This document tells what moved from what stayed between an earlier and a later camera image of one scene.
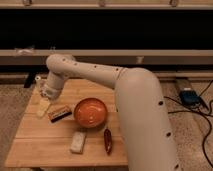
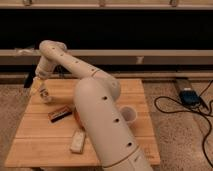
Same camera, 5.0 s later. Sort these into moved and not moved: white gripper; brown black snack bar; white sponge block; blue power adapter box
Moved: white gripper
Not moved: white sponge block; brown black snack bar; blue power adapter box
